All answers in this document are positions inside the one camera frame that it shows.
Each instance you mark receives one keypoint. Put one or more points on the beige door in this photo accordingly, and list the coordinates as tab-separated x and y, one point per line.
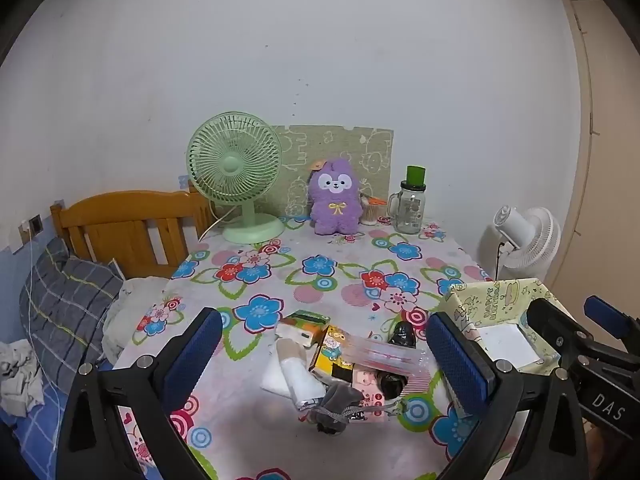
605	160

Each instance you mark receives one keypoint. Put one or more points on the glass jar with green lid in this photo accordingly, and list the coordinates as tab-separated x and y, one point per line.
407	210

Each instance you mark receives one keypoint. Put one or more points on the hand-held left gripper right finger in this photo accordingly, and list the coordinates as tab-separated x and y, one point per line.
457	360

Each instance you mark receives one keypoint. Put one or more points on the green printed board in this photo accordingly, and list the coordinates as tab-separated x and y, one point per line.
345	145

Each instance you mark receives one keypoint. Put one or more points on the blue bed sheet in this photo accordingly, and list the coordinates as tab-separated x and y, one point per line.
35	430

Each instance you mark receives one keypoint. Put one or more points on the green desk fan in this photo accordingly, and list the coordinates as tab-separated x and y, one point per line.
232	165

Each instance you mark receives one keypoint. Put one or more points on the grey plaid pillow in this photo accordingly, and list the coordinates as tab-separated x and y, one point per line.
65	300

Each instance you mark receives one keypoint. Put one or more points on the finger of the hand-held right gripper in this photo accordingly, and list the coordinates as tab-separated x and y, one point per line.
555	330
605	312

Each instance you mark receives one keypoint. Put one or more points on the wooden bed headboard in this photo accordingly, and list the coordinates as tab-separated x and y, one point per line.
125	220

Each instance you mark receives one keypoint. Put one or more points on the white floor fan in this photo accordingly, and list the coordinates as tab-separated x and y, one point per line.
530	235

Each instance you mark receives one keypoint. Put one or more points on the wall socket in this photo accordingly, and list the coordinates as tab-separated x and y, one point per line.
35	224

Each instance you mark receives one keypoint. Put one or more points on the purple plush toy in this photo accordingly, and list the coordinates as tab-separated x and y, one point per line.
332	200

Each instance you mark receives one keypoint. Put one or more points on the yellow cartoon tissue pack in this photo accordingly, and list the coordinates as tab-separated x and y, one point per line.
332	352

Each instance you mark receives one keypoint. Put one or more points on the crumpled grey white cloth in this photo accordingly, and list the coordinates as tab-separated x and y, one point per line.
17	375

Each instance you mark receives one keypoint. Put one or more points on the black hair accessory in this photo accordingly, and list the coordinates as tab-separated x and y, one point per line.
402	335

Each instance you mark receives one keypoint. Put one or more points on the white bedding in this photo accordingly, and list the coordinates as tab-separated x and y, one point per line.
135	305

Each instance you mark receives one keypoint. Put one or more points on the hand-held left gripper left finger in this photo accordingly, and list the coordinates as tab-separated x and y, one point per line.
192	355

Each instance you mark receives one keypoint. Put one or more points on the orange green small carton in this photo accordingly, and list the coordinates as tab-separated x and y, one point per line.
300	327

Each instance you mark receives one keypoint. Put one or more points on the small jar with carrot lid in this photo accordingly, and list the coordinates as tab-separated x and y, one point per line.
372	210

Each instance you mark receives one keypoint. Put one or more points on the white folded cloth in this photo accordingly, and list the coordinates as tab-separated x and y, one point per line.
272	377

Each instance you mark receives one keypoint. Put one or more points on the white pad in box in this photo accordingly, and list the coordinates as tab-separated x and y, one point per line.
507	345

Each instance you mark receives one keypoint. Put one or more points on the yellow printed fabric storage box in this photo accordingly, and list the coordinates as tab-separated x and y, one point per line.
495	300

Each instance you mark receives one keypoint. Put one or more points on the clear plastic mask packet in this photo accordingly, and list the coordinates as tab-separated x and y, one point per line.
385	355

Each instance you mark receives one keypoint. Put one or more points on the pink printed packet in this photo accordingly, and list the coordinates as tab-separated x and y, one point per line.
367	390

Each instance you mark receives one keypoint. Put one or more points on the grey sock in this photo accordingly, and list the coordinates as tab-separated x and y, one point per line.
335	400

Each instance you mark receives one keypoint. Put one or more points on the dark round object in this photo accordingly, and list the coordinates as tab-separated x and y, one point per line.
392	384

